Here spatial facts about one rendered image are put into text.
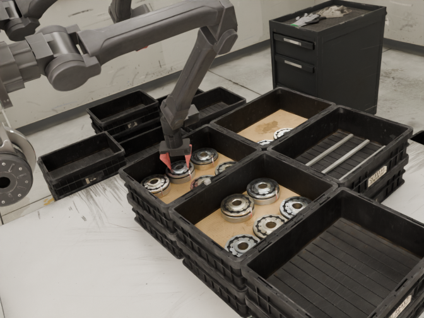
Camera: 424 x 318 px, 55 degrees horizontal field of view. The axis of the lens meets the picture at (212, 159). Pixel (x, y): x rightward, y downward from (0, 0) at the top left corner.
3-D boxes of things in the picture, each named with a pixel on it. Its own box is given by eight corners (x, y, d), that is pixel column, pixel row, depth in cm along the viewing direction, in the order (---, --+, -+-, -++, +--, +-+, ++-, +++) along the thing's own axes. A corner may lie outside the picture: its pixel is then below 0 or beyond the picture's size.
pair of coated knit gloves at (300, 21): (300, 29, 257) (300, 24, 256) (281, 24, 271) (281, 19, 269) (329, 18, 267) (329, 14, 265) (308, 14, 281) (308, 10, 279)
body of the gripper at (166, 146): (161, 145, 144) (157, 127, 140) (190, 142, 143) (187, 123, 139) (159, 155, 138) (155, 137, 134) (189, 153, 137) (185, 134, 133)
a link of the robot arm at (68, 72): (227, -32, 90) (251, 1, 88) (216, 12, 103) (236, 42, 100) (24, 32, 76) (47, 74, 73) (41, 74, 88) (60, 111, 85)
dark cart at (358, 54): (317, 159, 286) (317, 31, 237) (275, 136, 320) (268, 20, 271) (375, 129, 310) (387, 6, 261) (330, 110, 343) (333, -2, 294)
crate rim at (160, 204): (167, 215, 118) (165, 209, 116) (117, 175, 138) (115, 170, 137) (264, 155, 137) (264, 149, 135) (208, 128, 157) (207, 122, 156)
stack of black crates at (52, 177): (79, 247, 224) (50, 182, 199) (64, 219, 246) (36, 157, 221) (144, 214, 239) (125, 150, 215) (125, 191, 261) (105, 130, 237)
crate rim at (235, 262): (237, 271, 97) (236, 264, 96) (167, 215, 118) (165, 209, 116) (341, 191, 116) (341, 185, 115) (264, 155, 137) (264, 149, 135)
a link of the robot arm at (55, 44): (16, 39, 73) (27, 62, 72) (70, 24, 77) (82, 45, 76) (25, 69, 82) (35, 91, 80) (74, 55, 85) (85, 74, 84)
